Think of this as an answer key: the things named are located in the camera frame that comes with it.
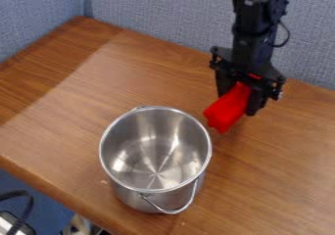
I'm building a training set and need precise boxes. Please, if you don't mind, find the metal pot with handle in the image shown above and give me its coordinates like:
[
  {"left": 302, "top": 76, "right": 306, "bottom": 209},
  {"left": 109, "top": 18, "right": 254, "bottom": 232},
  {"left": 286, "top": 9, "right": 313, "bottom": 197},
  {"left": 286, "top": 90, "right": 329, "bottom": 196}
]
[{"left": 99, "top": 106, "right": 213, "bottom": 214}]

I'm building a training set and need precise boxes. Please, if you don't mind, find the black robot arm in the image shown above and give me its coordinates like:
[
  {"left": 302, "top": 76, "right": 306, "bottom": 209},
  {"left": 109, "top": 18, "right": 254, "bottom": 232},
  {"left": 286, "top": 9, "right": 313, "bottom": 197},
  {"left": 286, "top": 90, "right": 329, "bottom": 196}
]
[{"left": 210, "top": 0, "right": 292, "bottom": 116}]

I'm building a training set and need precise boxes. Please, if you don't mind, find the red rectangular block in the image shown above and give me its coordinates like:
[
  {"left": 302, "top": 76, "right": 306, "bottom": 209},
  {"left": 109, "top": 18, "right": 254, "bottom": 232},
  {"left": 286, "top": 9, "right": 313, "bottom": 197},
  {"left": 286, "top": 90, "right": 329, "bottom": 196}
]
[{"left": 204, "top": 82, "right": 252, "bottom": 133}]

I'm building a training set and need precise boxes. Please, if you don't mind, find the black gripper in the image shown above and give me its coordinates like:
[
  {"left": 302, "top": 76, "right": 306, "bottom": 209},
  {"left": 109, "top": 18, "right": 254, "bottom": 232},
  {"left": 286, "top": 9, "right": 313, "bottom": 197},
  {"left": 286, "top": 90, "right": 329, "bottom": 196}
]
[{"left": 210, "top": 34, "right": 288, "bottom": 117}]

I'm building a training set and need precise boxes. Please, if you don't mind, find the black cable under table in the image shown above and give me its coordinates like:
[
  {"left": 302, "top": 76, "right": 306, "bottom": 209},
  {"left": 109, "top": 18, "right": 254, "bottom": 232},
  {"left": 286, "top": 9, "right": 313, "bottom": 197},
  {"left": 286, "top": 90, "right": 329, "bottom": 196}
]
[{"left": 0, "top": 189, "right": 35, "bottom": 235}]

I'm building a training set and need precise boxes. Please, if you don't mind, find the grey box under table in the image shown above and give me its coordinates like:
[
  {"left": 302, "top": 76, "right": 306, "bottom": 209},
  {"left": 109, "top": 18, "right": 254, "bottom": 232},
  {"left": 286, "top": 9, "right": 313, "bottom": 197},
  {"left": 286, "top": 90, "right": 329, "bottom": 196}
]
[{"left": 0, "top": 211, "right": 37, "bottom": 235}]

